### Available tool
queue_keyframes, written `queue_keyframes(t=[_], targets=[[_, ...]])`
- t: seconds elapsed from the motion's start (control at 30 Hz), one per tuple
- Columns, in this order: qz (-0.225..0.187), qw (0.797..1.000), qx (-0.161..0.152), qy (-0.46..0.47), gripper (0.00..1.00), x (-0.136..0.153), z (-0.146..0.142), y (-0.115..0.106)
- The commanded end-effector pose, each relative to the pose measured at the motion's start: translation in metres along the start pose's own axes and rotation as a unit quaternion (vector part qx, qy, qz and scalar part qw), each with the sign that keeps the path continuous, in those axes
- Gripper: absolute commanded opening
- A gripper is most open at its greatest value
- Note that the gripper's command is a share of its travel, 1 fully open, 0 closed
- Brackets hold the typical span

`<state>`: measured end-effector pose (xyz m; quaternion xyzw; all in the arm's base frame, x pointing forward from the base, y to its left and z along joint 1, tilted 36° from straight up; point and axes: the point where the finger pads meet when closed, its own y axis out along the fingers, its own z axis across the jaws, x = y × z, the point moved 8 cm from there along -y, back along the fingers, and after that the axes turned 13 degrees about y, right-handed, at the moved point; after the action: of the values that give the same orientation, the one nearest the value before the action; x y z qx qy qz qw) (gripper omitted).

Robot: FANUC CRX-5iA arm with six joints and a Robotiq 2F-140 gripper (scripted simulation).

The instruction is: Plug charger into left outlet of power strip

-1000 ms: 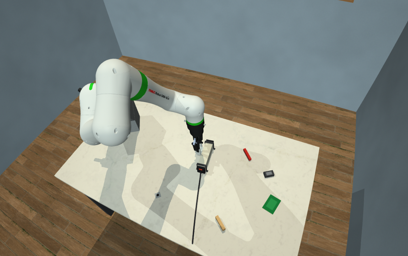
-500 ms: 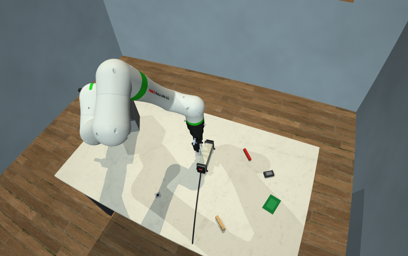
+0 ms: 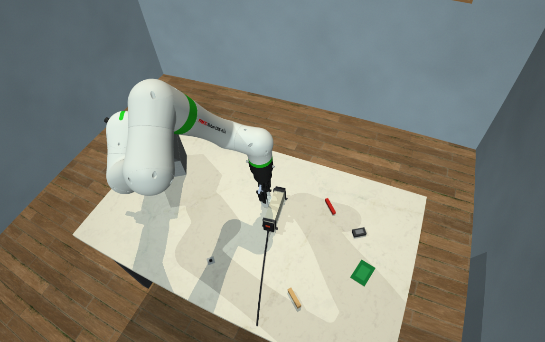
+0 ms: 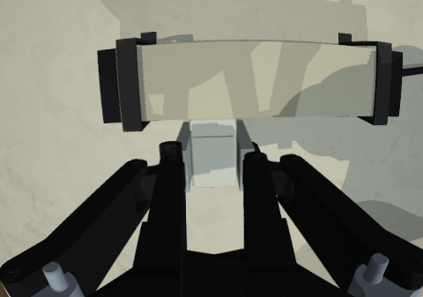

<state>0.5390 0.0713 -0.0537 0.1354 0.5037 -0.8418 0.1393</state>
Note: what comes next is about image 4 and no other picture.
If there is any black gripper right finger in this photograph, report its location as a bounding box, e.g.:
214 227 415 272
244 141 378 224
236 120 423 297

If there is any grey charger with two brass prongs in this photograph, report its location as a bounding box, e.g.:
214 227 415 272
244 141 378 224
189 118 237 188

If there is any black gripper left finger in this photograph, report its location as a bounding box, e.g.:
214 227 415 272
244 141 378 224
0 122 192 297

